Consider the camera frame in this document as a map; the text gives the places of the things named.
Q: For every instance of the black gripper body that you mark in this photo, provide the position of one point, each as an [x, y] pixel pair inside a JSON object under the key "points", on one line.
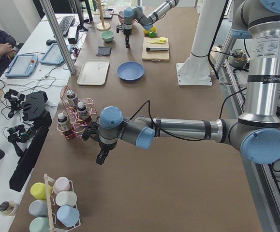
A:
{"points": [[127, 34], [103, 147]]}

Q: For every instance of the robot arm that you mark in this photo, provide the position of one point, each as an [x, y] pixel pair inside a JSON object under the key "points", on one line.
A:
{"points": [[136, 13], [256, 133]]}

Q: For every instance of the blue round plate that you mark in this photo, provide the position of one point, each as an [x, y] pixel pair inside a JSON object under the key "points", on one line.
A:
{"points": [[130, 71]]}

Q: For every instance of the green bowl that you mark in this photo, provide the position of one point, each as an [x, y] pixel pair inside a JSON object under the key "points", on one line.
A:
{"points": [[107, 36]]}

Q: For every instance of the knife on cutting board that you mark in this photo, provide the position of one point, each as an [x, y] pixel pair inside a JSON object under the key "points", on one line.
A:
{"points": [[156, 49]]}

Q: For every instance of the wooden mug tree stand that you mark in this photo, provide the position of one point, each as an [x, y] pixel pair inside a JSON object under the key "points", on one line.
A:
{"points": [[103, 26]]}

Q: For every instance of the green lime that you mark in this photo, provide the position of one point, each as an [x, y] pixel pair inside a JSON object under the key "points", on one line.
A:
{"points": [[152, 34]]}

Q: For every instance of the grey cloth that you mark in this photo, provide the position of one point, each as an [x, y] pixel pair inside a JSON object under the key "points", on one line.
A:
{"points": [[104, 51]]}

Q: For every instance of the wooden cutting board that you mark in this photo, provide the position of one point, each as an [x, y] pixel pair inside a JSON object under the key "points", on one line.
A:
{"points": [[155, 56]]}

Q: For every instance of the lemon slices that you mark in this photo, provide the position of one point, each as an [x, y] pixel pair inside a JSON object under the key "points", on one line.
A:
{"points": [[160, 40]]}

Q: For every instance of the cream rectangular tray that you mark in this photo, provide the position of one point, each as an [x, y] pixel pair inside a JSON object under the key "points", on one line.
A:
{"points": [[93, 72]]}

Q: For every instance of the pink cup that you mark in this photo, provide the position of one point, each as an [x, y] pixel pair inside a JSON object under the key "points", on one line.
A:
{"points": [[61, 184]]}

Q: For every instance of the cream cup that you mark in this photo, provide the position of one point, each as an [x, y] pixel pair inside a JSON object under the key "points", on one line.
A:
{"points": [[66, 198]]}

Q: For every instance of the dark bottle white cap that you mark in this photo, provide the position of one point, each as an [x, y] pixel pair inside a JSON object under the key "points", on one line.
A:
{"points": [[72, 98]]}

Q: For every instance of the black keyboard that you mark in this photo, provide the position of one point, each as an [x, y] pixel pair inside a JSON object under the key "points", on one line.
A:
{"points": [[65, 24]]}

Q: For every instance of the blue cup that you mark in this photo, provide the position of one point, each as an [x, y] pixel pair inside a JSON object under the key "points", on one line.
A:
{"points": [[68, 215]]}

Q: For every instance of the yellow cup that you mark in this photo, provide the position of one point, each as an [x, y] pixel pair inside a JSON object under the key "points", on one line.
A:
{"points": [[37, 190]]}

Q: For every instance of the blue teach pendant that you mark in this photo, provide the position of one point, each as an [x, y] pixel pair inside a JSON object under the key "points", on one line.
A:
{"points": [[22, 66], [52, 56]]}

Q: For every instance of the computer mouse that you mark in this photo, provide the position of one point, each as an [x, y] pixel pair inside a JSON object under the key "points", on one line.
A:
{"points": [[50, 42]]}

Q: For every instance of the grey cup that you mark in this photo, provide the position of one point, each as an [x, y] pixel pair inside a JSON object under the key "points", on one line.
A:
{"points": [[38, 208]]}

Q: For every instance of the mint green cup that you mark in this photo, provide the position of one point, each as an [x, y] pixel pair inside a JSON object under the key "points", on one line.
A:
{"points": [[39, 224]]}

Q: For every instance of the tape roll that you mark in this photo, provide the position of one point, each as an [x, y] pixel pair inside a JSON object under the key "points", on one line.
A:
{"points": [[8, 208]]}

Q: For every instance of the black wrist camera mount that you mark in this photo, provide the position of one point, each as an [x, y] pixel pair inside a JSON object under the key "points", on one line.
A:
{"points": [[91, 131]]}

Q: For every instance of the copper wire bottle rack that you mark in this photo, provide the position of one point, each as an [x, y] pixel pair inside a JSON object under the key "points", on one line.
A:
{"points": [[77, 125]]}

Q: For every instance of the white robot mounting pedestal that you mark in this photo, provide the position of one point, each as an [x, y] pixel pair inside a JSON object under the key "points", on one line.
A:
{"points": [[196, 69]]}

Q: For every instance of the black camera rig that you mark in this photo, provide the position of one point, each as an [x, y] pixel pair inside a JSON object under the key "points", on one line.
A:
{"points": [[27, 142]]}

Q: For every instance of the aluminium frame post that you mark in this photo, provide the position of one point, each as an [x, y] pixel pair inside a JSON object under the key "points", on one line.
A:
{"points": [[49, 12]]}

